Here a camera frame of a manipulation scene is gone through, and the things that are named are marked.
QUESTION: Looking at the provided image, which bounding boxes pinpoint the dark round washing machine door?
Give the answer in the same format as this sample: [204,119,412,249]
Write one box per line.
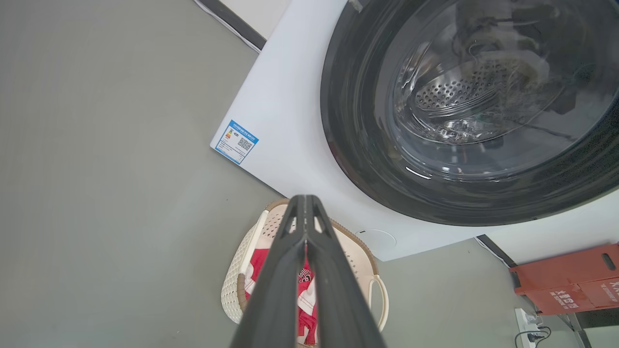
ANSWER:
[320,0,619,227]

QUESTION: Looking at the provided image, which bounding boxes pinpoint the cream perforated laundry basket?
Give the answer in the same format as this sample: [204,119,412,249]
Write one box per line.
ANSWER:
[221,198,390,348]

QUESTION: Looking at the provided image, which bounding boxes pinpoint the white power strip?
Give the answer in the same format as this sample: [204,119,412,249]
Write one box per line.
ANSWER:
[514,308,545,348]

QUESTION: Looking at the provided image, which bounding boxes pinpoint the white front-load washing machine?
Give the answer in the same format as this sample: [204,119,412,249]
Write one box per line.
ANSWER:
[210,0,619,262]

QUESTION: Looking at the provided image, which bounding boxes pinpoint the blue energy label sticker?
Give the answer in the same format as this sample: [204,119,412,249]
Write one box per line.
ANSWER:
[214,119,260,166]

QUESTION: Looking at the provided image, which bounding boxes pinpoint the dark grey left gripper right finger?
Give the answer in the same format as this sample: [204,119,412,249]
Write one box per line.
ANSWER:
[305,195,387,348]

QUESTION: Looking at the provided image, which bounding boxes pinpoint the black power cable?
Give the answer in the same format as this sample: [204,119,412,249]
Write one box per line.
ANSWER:
[515,326,552,348]

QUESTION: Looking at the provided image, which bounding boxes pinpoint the red fire equipment box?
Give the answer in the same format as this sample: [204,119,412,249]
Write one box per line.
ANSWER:
[508,243,619,316]

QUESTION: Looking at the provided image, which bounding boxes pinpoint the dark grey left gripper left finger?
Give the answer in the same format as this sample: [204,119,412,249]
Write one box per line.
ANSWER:
[230,195,307,348]

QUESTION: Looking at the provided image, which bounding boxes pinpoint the red shorts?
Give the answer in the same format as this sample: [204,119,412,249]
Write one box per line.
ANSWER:
[246,248,319,346]

